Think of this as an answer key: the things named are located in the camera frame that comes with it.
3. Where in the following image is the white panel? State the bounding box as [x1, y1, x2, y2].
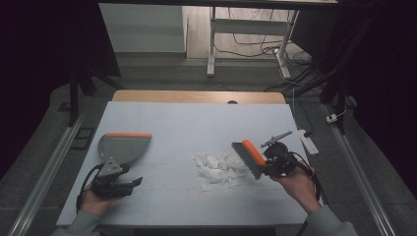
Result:
[98, 3, 187, 53]

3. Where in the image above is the person's right hand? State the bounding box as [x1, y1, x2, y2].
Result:
[269, 165, 323, 215]

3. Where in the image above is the aluminium rail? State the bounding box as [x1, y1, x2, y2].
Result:
[323, 103, 396, 236]
[8, 109, 88, 236]

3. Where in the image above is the grey dustpan with orange edge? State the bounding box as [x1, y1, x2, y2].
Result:
[97, 132, 153, 166]

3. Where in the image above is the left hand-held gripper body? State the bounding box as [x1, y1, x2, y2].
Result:
[90, 156, 134, 199]

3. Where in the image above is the white power strip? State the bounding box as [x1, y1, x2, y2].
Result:
[297, 129, 320, 156]

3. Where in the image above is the small white adapter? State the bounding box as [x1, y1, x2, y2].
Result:
[326, 106, 348, 124]

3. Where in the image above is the bundle of black floor cables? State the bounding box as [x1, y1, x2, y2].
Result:
[214, 8, 328, 93]

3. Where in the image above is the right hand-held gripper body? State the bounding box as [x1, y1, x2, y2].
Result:
[260, 131, 298, 178]

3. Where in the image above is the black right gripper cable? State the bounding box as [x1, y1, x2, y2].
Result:
[290, 151, 325, 202]

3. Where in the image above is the black metal stand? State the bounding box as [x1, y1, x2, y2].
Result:
[67, 63, 123, 128]
[319, 63, 352, 136]

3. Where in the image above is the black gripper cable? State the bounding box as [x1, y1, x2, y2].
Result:
[76, 163, 103, 211]
[290, 151, 325, 202]

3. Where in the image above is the pile of white paper scraps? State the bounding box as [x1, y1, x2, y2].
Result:
[191, 150, 252, 194]

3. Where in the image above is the black rectangular floor frame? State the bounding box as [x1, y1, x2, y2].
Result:
[70, 127, 96, 151]

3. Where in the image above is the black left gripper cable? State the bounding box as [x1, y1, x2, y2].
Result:
[76, 163, 103, 211]

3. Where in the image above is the person's left hand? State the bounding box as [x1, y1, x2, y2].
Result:
[80, 185, 122, 217]

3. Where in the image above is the white desk frame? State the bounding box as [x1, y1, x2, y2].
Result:
[206, 6, 300, 80]

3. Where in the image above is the pale blue table board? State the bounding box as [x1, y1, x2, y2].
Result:
[56, 100, 328, 228]

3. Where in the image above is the dark curtain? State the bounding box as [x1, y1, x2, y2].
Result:
[337, 0, 417, 200]
[0, 0, 122, 180]

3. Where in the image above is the grey brush with orange handle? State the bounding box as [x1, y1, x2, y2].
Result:
[231, 139, 268, 181]

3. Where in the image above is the black plug with cable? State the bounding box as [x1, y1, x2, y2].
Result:
[292, 88, 315, 138]

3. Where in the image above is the wooden table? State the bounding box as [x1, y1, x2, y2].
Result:
[111, 89, 287, 105]

